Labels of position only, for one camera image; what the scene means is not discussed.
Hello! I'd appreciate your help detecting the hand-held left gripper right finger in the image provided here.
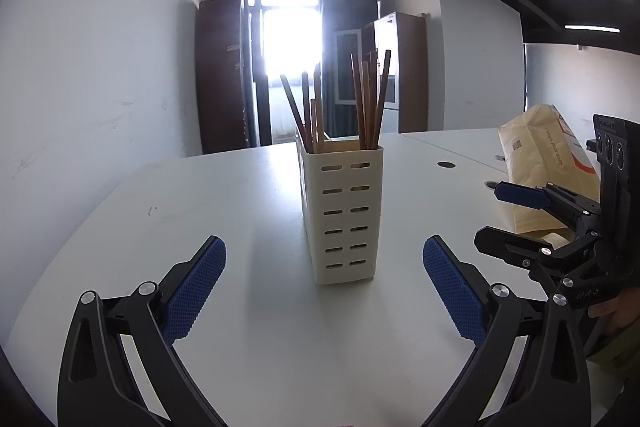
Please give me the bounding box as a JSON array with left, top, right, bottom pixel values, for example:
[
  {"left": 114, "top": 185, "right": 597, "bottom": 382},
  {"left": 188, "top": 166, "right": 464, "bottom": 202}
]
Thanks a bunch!
[{"left": 420, "top": 235, "right": 593, "bottom": 427}]

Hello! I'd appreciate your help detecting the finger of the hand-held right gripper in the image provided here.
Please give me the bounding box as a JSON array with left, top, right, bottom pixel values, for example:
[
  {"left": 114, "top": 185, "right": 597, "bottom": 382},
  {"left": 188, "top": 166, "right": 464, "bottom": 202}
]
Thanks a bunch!
[
  {"left": 474, "top": 227, "right": 599, "bottom": 271},
  {"left": 494, "top": 181, "right": 602, "bottom": 233}
]

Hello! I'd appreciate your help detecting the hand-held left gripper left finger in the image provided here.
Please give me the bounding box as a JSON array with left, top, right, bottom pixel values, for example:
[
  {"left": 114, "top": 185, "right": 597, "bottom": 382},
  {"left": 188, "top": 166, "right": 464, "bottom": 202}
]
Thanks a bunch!
[{"left": 57, "top": 235, "right": 228, "bottom": 427}]

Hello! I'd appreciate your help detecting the cream plastic utensil holder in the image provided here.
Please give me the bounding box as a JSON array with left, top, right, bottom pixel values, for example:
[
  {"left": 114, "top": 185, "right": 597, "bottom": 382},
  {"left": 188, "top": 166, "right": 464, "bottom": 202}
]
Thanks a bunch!
[{"left": 295, "top": 134, "right": 385, "bottom": 285}]

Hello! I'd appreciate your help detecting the bunch of wooden chopsticks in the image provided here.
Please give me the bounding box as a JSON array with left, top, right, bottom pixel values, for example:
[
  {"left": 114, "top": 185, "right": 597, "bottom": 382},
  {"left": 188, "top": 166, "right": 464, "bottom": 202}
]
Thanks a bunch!
[{"left": 279, "top": 49, "right": 393, "bottom": 155}]

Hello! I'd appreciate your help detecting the person's right forearm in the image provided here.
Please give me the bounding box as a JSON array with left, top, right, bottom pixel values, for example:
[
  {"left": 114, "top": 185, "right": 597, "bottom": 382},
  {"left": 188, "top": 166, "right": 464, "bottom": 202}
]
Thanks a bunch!
[{"left": 585, "top": 324, "right": 638, "bottom": 378}]

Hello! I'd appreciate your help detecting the person's right hand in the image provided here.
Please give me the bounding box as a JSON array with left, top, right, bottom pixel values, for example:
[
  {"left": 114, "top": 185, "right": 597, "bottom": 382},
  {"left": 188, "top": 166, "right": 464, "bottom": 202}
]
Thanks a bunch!
[{"left": 590, "top": 289, "right": 638, "bottom": 333}]

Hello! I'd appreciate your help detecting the brown paper bag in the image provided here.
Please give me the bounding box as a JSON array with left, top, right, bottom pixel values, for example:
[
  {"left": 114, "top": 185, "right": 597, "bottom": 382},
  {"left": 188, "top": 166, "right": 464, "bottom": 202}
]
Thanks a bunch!
[{"left": 498, "top": 104, "right": 603, "bottom": 253}]

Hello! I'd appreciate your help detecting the wooden cabinet with glass doors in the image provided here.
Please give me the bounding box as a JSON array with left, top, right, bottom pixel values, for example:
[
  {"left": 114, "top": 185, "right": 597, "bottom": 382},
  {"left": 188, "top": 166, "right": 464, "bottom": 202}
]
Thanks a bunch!
[{"left": 332, "top": 12, "right": 428, "bottom": 135}]

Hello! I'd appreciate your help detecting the dark wooden cabinet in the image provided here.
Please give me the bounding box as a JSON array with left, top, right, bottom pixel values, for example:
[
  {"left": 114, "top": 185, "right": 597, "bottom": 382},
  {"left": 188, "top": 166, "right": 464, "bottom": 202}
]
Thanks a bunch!
[{"left": 194, "top": 0, "right": 251, "bottom": 156}]

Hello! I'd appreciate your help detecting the dark curtain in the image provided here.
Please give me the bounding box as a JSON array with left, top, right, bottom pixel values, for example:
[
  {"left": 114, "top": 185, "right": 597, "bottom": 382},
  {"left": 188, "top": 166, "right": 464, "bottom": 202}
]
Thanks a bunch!
[{"left": 320, "top": 0, "right": 379, "bottom": 140}]

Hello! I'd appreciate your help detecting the glass balcony door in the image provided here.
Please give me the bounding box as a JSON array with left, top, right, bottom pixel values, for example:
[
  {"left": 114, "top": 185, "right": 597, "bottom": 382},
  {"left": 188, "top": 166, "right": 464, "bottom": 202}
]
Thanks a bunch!
[{"left": 245, "top": 0, "right": 326, "bottom": 145}]

